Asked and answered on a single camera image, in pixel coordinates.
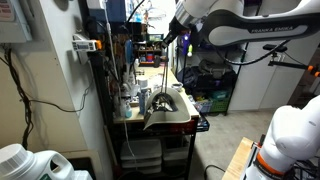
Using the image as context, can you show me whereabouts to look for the black bottle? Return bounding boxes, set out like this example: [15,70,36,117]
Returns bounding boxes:
[153,54,161,69]

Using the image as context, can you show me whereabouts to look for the black wall cables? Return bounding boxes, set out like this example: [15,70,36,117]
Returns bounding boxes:
[0,46,94,151]

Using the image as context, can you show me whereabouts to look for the green plastic basket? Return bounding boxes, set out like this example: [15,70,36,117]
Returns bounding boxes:
[209,95,232,114]

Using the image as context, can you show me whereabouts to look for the teal plastic box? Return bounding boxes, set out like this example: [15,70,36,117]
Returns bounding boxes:
[209,89,231,99]

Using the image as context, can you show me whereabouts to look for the white spray can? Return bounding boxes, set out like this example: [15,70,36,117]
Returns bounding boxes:
[137,78,150,116]

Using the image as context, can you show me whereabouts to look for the white hanging cable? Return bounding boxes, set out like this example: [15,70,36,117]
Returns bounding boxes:
[101,0,138,162]

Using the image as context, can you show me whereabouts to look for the white detergent jug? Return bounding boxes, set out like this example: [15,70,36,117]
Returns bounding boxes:
[0,143,77,180]

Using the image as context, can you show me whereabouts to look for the blue white basket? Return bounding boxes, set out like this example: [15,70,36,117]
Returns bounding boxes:
[194,98,213,114]

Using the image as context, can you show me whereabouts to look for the white orange meter device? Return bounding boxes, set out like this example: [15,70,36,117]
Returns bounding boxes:
[71,33,103,53]

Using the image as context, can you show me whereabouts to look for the black wire shelf rack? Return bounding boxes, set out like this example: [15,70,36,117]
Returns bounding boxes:
[174,31,248,117]

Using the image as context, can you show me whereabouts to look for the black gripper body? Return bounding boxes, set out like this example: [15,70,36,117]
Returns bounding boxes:
[166,16,188,40]

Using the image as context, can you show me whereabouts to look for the grey plastic drawer unit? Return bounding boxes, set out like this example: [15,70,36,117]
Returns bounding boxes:
[119,139,163,175]
[162,146,191,168]

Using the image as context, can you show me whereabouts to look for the small blue bottle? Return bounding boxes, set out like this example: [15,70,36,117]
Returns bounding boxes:
[124,99,134,120]

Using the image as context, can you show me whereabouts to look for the dark backpack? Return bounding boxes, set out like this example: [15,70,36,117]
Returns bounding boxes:
[181,64,209,96]

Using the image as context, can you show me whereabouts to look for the black floor cable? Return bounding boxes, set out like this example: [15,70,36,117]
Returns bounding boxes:
[203,164,228,180]

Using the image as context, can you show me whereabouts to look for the small wooden organizer shelf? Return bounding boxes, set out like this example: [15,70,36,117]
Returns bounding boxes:
[135,33,165,67]

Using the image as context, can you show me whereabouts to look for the red metal toolbox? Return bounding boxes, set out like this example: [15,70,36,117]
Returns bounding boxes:
[169,119,197,135]

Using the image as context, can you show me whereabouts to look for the blue box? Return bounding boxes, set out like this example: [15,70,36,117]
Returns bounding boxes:
[106,0,127,23]

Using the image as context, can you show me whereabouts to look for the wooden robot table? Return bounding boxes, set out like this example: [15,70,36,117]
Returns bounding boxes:
[221,137,256,180]

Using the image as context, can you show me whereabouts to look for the clear plastic bags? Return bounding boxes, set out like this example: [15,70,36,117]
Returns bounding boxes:
[148,73,165,91]

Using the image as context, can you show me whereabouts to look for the grey bag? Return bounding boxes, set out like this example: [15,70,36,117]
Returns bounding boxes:
[198,59,229,80]

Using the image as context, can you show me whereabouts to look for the wooden top workbench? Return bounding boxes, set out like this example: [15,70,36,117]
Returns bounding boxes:
[99,64,211,180]

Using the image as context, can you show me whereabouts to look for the blue brush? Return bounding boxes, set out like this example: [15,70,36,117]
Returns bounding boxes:
[124,39,135,66]

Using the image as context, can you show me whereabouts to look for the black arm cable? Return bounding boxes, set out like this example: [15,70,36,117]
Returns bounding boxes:
[213,39,291,67]

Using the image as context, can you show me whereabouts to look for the grey electrical panel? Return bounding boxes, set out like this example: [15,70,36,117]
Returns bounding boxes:
[0,0,33,44]

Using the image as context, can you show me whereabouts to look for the open tool drawer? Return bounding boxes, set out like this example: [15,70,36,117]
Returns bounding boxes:
[195,113,211,133]

